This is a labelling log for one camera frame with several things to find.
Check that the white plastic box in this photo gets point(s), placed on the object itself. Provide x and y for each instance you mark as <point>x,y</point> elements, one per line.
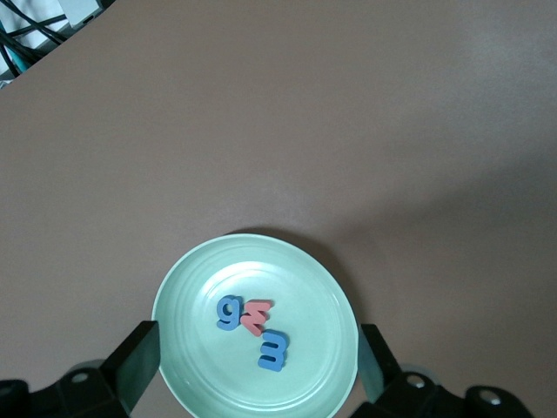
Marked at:
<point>80,11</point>

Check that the green plate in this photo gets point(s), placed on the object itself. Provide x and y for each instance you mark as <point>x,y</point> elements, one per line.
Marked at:
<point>304,370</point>

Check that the blue foam letter g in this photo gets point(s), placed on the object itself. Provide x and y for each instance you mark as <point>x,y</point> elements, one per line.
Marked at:
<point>226,325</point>

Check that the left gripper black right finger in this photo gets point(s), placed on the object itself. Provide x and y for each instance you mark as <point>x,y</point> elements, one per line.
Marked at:
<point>378,370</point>

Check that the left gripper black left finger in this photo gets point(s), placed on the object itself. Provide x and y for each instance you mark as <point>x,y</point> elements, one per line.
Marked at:
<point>135,366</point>

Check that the blue foam letter e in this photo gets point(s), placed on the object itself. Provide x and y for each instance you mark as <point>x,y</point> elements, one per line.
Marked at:
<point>283,350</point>

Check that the red foam letter w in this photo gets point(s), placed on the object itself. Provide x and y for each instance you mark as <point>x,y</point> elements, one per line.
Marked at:
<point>254,322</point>

